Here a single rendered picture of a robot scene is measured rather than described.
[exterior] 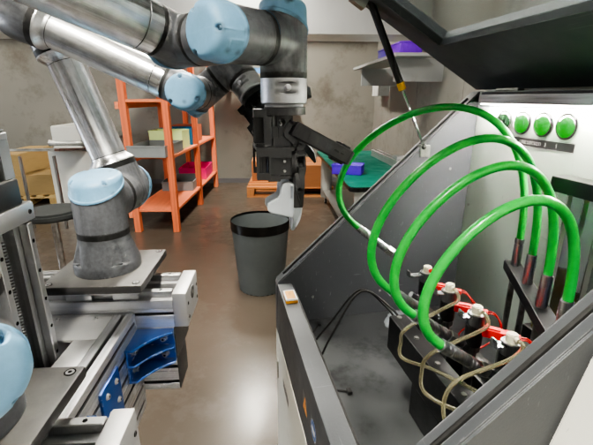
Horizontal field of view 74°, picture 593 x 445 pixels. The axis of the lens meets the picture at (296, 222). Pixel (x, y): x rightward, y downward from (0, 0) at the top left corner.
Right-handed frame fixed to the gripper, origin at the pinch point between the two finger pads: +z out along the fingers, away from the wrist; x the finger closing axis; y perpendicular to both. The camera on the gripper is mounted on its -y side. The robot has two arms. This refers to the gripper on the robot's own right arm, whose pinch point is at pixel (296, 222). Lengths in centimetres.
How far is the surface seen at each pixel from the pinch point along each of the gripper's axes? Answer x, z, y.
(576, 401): 36.3, 11.7, -25.6
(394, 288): 17.1, 5.6, -11.6
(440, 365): 13.0, 24.0, -23.7
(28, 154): -558, 56, 279
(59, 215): -213, 54, 121
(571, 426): 37.0, 14.5, -24.9
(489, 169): 17.1, -11.6, -24.5
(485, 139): 9.2, -15.1, -29.1
